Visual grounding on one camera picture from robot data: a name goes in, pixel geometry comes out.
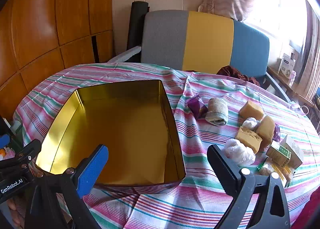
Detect wooden wardrobe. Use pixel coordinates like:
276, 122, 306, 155
0, 0, 113, 121

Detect tall black object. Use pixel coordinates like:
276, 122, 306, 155
0, 115, 12, 136

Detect cracker packet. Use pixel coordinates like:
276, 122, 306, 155
271, 163, 294, 188
257, 158, 275, 177

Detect dark red cloth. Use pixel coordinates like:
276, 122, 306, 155
216, 65, 260, 86

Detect beige towel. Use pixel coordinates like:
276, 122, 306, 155
205, 97, 229, 126

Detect small white plastic bundle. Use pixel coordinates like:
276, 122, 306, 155
241, 117, 259, 131

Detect wooden side shelf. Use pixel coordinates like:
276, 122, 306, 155
266, 66, 315, 109

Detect yellow sponge block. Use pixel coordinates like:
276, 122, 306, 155
255, 115, 276, 148
239, 100, 265, 121
235, 127, 263, 154

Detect clear plastic bag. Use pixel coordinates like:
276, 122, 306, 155
223, 138, 256, 167

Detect black rolled mat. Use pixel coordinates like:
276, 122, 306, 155
127, 1, 150, 50

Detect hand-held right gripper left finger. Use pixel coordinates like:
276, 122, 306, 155
24, 145, 109, 229

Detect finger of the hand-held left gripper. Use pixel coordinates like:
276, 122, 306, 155
0, 134, 11, 149
0, 139, 42, 169

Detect grey yellow blue chair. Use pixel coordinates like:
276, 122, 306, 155
140, 10, 292, 103

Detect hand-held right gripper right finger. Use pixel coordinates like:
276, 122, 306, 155
207, 144, 291, 229

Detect white carton box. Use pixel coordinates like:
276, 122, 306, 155
279, 134, 304, 169

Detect gold tin box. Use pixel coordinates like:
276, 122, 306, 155
35, 79, 187, 194

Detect bright window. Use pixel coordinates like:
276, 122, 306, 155
246, 0, 310, 54

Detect white foam piece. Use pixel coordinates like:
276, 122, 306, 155
107, 46, 142, 63

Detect green carton box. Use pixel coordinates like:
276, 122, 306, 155
265, 141, 292, 167

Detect green glass side table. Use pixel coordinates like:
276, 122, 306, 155
10, 119, 33, 150

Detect striped side curtain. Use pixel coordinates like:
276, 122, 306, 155
297, 0, 320, 105

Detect purple snack packet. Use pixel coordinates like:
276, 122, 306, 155
272, 124, 281, 143
187, 94, 208, 119

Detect striped tablecloth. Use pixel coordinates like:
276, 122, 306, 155
12, 62, 320, 229

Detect white printed carton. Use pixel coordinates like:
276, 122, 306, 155
277, 53, 296, 77

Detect person's left hand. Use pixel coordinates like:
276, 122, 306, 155
7, 198, 25, 229

